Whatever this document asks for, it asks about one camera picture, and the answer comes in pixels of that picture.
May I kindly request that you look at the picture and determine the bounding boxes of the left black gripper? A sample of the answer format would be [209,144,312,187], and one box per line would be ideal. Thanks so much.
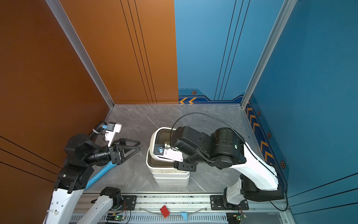
[85,138,141,166]

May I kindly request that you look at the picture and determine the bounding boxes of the grey lid tissue box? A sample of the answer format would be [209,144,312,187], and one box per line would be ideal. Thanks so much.
[152,172,190,182]
[157,182,188,188]
[155,178,189,183]

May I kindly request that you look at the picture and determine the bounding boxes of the grey lid tissue box back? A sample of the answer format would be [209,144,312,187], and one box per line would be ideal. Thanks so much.
[155,178,189,183]

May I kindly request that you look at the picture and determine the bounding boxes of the dark lid cream box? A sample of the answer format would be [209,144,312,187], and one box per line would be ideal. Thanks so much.
[148,127,171,156]
[146,149,190,175]

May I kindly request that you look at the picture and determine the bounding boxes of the grey lid tissue box front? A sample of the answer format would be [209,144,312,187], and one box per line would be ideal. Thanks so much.
[157,182,188,188]

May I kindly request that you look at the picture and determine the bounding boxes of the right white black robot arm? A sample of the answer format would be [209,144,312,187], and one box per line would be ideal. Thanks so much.
[169,126,285,210]

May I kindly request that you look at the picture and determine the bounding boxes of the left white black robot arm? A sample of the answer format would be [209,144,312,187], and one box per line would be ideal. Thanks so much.
[44,133,141,224]

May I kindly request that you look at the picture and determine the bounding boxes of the black microphone on stand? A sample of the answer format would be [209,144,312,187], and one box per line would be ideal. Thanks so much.
[88,121,107,141]

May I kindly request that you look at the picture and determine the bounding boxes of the blue triangle piece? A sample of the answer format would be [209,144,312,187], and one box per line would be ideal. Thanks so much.
[180,211,189,222]

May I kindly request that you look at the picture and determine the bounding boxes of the red plastic block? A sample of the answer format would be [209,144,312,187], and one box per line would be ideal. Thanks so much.
[160,205,170,218]

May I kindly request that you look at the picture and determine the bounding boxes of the left green circuit board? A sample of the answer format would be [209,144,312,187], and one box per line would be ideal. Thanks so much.
[105,213,127,223]

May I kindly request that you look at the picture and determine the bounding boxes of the green circuit board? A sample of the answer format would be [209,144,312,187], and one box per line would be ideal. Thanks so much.
[226,213,247,224]
[105,213,127,223]

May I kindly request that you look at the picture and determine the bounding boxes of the right green circuit board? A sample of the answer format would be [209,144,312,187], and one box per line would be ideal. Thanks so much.
[226,213,247,224]

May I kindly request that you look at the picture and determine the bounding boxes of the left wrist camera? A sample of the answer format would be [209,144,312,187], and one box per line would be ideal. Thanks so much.
[103,122,122,147]

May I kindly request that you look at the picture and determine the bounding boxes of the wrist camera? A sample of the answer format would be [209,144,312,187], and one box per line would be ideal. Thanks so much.
[152,144,184,162]
[103,122,122,147]

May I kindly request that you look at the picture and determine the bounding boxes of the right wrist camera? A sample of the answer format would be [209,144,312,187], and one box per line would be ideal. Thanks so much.
[152,144,184,162]

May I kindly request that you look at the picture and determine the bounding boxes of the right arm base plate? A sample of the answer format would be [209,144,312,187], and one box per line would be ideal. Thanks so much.
[210,195,249,211]

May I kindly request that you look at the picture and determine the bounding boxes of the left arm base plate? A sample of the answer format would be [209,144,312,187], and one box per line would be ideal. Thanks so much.
[111,195,137,212]

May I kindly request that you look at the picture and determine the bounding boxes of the left aluminium corner post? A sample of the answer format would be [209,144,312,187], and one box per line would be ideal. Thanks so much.
[46,0,115,109]

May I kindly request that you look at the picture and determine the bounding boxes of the aluminium corner post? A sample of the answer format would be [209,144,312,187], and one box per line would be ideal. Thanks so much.
[241,0,297,110]
[46,0,115,109]

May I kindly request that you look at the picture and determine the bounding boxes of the right aluminium corner post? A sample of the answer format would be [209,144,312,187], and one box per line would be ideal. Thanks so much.
[241,0,297,110]

